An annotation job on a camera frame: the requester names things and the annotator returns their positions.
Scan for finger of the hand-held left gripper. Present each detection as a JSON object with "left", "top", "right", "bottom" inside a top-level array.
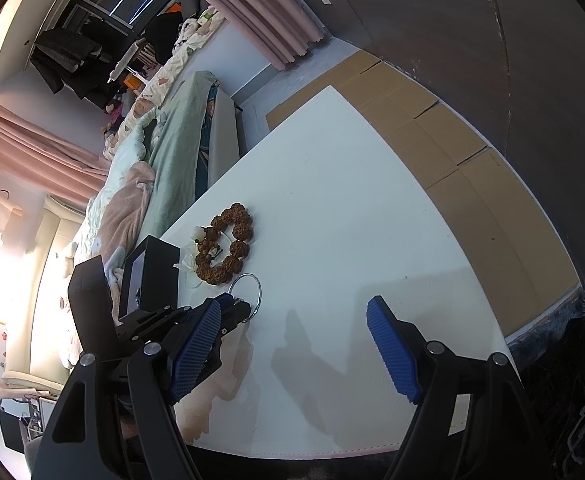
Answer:
[
  {"left": 215, "top": 295, "right": 250, "bottom": 313},
  {"left": 220, "top": 310, "right": 252, "bottom": 339}
]

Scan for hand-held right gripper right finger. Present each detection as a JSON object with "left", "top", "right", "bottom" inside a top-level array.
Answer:
[{"left": 366, "top": 295, "right": 558, "bottom": 480}]

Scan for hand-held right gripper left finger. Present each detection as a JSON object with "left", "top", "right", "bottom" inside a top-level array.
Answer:
[{"left": 30, "top": 300, "right": 223, "bottom": 480}]

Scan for silver bangle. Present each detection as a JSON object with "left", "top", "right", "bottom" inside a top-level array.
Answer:
[{"left": 229, "top": 272, "right": 264, "bottom": 320}]

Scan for clear crystal bracelet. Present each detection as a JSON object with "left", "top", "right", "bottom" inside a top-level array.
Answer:
[{"left": 174, "top": 227, "right": 214, "bottom": 289}]

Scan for black box with white interior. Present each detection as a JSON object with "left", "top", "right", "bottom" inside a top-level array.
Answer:
[{"left": 117, "top": 235, "right": 184, "bottom": 324}]

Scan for brown bead bracelet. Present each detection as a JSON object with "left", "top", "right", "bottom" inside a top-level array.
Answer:
[{"left": 195, "top": 202, "right": 255, "bottom": 286}]

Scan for cream padded headboard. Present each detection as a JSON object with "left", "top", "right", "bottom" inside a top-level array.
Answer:
[{"left": 0, "top": 194, "right": 89, "bottom": 397}]

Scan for pink floral blanket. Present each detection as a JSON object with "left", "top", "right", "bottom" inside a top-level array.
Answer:
[{"left": 96, "top": 162, "right": 156, "bottom": 257}]

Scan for black rectangular box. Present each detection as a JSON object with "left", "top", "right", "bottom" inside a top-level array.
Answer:
[{"left": 0, "top": 399, "right": 29, "bottom": 452}]

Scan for green bedsheet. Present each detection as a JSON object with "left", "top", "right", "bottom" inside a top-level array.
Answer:
[{"left": 144, "top": 71, "right": 221, "bottom": 242}]

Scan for pink curtain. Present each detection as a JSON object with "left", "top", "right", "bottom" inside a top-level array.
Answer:
[
  {"left": 158, "top": 0, "right": 326, "bottom": 69},
  {"left": 0, "top": 94, "right": 111, "bottom": 212}
]

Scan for dark shaggy rug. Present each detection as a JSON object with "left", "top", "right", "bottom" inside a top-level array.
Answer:
[{"left": 507, "top": 285, "right": 585, "bottom": 480}]

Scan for pile of plush toys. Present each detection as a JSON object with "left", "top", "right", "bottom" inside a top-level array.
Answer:
[{"left": 101, "top": 91, "right": 134, "bottom": 137}]

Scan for flat brown cardboard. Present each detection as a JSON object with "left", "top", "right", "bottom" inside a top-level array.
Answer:
[{"left": 265, "top": 50, "right": 581, "bottom": 337}]

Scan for printed window seat cushion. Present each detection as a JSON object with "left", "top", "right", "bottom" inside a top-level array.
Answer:
[{"left": 111, "top": 4, "right": 229, "bottom": 162}]

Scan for hanging dark clothes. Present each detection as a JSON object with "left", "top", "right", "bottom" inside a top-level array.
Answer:
[{"left": 29, "top": 26, "right": 104, "bottom": 102}]

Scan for black clothing pile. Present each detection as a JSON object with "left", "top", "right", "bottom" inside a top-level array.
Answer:
[{"left": 144, "top": 9, "right": 184, "bottom": 62}]

